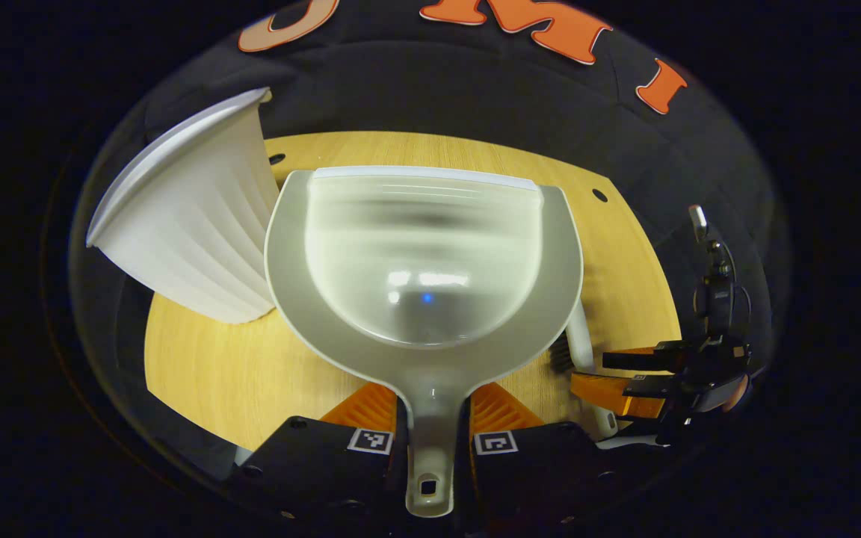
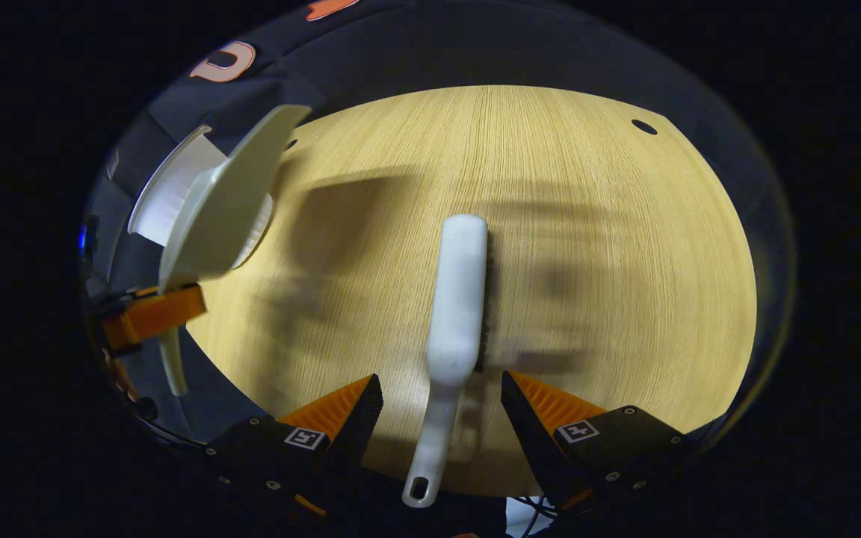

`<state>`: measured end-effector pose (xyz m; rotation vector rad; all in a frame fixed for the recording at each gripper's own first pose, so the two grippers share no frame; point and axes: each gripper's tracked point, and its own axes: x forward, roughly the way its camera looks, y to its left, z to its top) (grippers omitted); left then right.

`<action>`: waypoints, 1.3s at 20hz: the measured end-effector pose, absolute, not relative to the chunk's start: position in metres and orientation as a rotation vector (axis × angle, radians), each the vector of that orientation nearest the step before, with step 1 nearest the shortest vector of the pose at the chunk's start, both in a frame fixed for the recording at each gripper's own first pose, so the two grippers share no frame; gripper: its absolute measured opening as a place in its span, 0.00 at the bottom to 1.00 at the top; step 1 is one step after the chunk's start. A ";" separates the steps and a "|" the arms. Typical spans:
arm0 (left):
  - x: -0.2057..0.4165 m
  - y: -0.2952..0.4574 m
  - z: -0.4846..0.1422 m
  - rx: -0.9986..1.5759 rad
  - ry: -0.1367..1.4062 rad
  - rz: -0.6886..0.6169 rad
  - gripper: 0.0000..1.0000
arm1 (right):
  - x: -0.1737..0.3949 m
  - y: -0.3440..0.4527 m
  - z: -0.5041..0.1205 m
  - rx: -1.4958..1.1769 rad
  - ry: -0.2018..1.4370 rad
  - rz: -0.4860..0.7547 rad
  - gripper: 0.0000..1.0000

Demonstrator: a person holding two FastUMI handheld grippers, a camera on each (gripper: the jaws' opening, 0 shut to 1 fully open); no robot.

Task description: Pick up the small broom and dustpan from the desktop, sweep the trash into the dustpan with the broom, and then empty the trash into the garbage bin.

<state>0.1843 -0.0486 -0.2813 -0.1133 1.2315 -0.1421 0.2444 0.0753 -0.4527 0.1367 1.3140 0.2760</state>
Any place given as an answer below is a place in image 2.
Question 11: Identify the grey plastic dustpan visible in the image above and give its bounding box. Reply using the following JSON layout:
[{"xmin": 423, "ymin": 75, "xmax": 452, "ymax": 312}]
[{"xmin": 158, "ymin": 103, "xmax": 313, "ymax": 398}]

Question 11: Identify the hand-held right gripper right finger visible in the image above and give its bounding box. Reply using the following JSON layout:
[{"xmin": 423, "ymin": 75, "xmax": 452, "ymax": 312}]
[{"xmin": 500, "ymin": 370, "xmax": 700, "ymax": 516}]

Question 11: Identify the small white broom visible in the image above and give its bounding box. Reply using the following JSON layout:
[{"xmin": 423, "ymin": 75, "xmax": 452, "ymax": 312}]
[{"xmin": 401, "ymin": 214, "xmax": 493, "ymax": 509}]

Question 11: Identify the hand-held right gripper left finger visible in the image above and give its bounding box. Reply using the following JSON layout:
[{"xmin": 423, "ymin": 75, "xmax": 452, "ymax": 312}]
[{"xmin": 206, "ymin": 374, "xmax": 385, "ymax": 524}]

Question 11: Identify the wooden desktop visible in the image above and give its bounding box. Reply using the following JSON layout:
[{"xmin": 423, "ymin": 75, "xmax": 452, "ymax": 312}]
[{"xmin": 184, "ymin": 84, "xmax": 758, "ymax": 500}]

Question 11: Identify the white ribbed garbage bin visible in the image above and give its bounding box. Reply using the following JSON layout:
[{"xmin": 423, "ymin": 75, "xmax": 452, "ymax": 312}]
[{"xmin": 128, "ymin": 123, "xmax": 274, "ymax": 271}]

